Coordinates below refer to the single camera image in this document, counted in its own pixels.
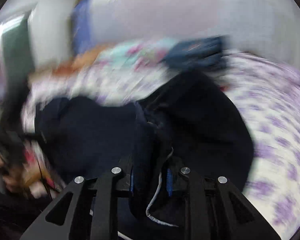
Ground purple floral bedspread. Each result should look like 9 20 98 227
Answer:
21 51 300 239

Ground person left hand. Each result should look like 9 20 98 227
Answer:
1 163 53 198

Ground dark navy pants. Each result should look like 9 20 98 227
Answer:
34 71 254 239

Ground blue patterned pillow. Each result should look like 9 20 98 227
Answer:
71 0 95 55

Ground folded red garment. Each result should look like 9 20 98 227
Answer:
219 86 228 92

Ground folded floral turquoise blanket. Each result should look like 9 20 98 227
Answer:
95 38 178 70

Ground folded blue jeans top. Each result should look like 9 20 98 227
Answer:
161 36 226 72

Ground brown orange pillow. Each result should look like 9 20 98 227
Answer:
27 43 115 85

